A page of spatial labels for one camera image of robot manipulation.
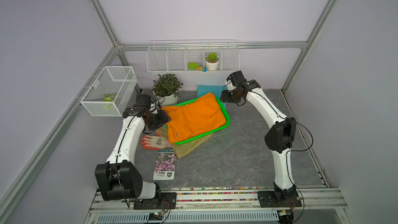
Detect green plastic basket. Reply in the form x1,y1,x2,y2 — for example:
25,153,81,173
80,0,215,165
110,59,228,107
164,96,231,145

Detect orange pants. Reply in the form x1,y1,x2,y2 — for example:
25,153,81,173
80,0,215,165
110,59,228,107
161,92,228,144

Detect khaki pants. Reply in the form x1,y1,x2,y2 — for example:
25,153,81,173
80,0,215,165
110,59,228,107
155,125,213,159

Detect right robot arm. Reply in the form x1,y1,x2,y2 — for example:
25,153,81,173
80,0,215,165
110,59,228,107
220,79,298,202

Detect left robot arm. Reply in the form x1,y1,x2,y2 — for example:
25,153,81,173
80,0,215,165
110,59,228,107
94,108,171,203

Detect teal folded pants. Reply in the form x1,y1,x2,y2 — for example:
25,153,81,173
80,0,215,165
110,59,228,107
195,85,227,113

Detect green item in side basket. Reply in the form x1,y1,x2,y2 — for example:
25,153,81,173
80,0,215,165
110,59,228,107
103,93,117,110

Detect red white work glove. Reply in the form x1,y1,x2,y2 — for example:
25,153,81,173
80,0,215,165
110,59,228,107
141,135,172,150

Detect large potted plant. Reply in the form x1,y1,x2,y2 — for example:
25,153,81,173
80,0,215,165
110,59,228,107
152,74,183,107

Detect small potted succulent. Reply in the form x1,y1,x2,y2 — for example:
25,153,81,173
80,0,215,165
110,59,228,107
205,52,220,71

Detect flower seed packet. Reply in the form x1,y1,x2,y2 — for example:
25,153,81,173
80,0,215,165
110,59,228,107
153,148,177,181

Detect green toy shovel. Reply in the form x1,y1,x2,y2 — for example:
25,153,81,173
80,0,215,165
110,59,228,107
188,62,207,72

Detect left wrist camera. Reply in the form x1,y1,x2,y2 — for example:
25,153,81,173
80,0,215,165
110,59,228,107
133,93,155,110

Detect white wire side basket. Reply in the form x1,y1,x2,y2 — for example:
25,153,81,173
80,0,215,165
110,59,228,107
80,66,137,117

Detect white wire wall shelf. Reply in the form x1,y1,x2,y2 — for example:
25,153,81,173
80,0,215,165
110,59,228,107
146,41,240,74

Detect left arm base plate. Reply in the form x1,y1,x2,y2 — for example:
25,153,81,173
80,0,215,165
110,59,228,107
133,192,177,210

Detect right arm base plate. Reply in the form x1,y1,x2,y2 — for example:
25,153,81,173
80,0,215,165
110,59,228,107
258,188,302,208

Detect aluminium mounting rail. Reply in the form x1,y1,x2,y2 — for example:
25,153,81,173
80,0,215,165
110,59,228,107
84,187,355,224

